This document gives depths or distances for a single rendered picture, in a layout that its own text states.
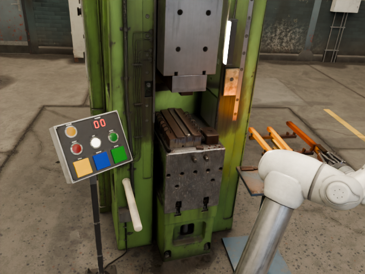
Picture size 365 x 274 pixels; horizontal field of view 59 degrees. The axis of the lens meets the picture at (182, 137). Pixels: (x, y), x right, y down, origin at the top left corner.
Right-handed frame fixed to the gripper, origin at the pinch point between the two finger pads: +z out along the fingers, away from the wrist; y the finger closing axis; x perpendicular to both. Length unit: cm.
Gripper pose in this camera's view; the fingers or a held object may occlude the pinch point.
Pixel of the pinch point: (320, 150)
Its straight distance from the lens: 190.0
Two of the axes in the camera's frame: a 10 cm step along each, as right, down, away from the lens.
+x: 0.6, -8.8, -4.8
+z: -1.6, -4.8, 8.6
